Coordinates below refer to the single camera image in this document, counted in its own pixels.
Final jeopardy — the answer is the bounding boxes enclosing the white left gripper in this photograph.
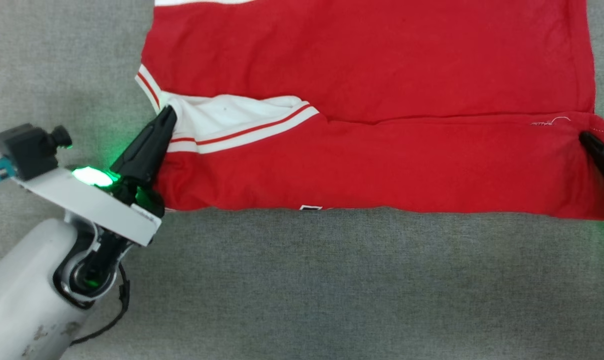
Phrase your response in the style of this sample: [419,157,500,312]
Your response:
[17,105,179,301]

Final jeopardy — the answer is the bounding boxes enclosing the red and white garment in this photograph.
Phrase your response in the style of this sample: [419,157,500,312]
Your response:
[134,0,604,221]

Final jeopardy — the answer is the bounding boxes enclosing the grey fabric sofa surface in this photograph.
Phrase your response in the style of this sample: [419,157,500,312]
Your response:
[0,0,604,360]

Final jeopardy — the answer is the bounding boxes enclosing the thin black braided cable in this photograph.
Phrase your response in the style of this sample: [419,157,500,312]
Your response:
[69,261,131,347]

